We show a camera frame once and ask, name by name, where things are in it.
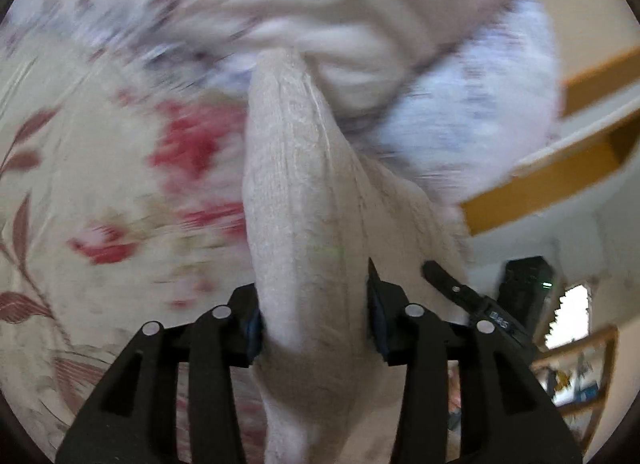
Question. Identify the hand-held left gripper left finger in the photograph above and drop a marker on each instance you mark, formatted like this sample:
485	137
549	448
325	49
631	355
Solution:
251	331

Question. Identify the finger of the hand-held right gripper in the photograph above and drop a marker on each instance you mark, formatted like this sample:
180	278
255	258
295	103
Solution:
452	286

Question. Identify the floral bedspread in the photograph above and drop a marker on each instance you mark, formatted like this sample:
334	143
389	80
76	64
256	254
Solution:
100	168

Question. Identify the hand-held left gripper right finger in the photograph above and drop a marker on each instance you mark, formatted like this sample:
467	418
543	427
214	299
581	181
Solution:
376	316

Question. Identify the window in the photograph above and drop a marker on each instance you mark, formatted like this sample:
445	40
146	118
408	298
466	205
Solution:
570	316

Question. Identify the pink floral pillow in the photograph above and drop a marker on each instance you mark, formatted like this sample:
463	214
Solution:
350	8

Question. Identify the lilac floral pillow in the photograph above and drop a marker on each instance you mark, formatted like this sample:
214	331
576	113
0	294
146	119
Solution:
475	108

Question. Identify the wooden rack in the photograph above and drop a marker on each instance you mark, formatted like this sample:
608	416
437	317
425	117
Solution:
595	369

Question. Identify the white headboard with wooden edge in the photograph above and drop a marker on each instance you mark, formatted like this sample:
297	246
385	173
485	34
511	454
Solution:
545	183

